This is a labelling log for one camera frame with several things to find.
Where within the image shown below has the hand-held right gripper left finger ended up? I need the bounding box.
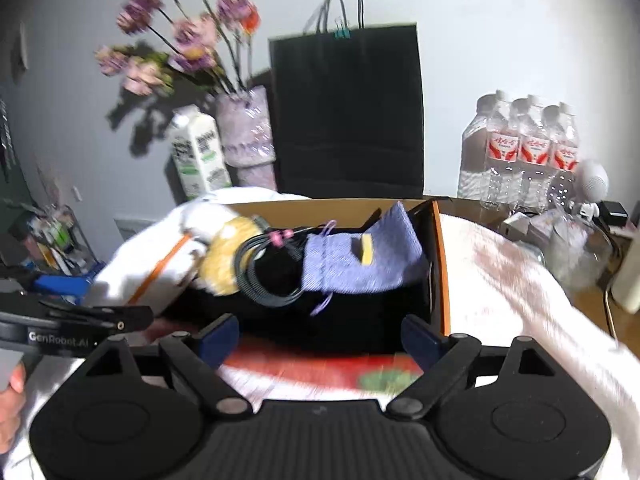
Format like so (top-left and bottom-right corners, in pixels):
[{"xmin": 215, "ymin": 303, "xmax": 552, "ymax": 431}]
[{"xmin": 75, "ymin": 314, "xmax": 253, "ymax": 422}]

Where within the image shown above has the pink purple flower bouquet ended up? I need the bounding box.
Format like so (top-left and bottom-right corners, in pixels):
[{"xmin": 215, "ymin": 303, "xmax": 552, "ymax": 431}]
[{"xmin": 95, "ymin": 0, "xmax": 262, "ymax": 98}]

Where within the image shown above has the small yellow block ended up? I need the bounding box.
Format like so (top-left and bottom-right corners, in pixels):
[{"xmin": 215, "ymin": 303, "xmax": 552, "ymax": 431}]
[{"xmin": 352, "ymin": 234, "xmax": 376, "ymax": 267}]

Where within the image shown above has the orange cardboard box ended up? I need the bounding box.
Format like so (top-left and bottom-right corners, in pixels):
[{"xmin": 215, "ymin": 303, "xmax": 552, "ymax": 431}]
[{"xmin": 150, "ymin": 199, "xmax": 453, "ymax": 401}]

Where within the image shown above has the white milk carton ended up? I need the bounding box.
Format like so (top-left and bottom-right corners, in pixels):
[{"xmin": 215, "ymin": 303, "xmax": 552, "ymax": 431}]
[{"xmin": 167, "ymin": 105, "xmax": 233, "ymax": 198}]

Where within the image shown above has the white cable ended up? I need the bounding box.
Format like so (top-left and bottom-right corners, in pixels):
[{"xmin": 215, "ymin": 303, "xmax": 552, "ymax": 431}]
[{"xmin": 601, "ymin": 282, "xmax": 621, "ymax": 338}]

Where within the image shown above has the yellow white plush toy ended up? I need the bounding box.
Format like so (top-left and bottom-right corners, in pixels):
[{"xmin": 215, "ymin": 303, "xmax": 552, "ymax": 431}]
[{"xmin": 180, "ymin": 200, "xmax": 266, "ymax": 296}]

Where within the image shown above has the clear plastic container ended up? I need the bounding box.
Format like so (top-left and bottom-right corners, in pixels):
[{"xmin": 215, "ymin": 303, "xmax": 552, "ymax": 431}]
[{"xmin": 542, "ymin": 210, "xmax": 615, "ymax": 292}]

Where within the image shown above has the white round speaker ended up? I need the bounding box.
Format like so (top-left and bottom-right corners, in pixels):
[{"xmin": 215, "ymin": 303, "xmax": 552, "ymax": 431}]
[{"xmin": 574, "ymin": 159, "xmax": 611, "ymax": 218}]

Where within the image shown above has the black power adapter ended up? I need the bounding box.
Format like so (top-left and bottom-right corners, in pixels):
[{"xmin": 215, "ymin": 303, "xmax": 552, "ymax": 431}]
[{"xmin": 600, "ymin": 201, "xmax": 629, "ymax": 227}]

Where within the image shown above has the purple glass vase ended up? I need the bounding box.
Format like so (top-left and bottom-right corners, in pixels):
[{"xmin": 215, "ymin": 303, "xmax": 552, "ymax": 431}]
[{"xmin": 215, "ymin": 85, "xmax": 279, "ymax": 192}]

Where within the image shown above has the pack of clear water bottles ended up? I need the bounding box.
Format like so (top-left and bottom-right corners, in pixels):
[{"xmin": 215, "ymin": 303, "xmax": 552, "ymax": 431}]
[{"xmin": 457, "ymin": 89, "xmax": 581, "ymax": 211}]

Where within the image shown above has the black paper bag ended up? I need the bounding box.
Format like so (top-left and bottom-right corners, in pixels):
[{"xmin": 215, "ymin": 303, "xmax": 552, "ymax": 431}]
[{"xmin": 269, "ymin": 0, "xmax": 426, "ymax": 200}]

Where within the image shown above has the white thermos bottle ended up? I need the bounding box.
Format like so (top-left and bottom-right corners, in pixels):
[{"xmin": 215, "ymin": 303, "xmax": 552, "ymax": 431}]
[{"xmin": 612, "ymin": 247, "xmax": 640, "ymax": 314}]

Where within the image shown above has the white towel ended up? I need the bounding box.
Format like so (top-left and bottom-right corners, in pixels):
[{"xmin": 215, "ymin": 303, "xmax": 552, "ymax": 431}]
[{"xmin": 0, "ymin": 187, "xmax": 640, "ymax": 480}]

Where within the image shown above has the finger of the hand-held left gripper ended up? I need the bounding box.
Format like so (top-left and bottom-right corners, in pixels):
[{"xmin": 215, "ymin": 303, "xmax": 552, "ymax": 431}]
[
  {"xmin": 40, "ymin": 304, "xmax": 154, "ymax": 334},
  {"xmin": 0, "ymin": 269, "xmax": 93, "ymax": 307}
]

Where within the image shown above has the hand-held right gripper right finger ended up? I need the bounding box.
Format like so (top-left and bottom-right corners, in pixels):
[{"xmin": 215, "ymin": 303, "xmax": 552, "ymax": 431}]
[{"xmin": 385, "ymin": 314, "xmax": 563, "ymax": 421}]

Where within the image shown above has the white power adapter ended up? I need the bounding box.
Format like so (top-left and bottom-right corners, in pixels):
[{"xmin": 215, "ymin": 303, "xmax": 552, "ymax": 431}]
[{"xmin": 501, "ymin": 211, "xmax": 538, "ymax": 241}]

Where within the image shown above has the purple drawstring pouch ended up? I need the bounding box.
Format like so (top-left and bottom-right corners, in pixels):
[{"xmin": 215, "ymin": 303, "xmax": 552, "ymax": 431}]
[{"xmin": 300, "ymin": 201, "xmax": 431, "ymax": 317}]

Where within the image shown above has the person's left hand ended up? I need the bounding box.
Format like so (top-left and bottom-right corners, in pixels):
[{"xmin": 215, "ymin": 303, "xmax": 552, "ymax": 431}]
[{"xmin": 0, "ymin": 362, "xmax": 27, "ymax": 453}]

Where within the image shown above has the black coiled cable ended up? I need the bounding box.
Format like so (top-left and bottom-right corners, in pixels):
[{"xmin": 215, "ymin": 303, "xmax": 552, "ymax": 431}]
[{"xmin": 232, "ymin": 227, "xmax": 321, "ymax": 308}]

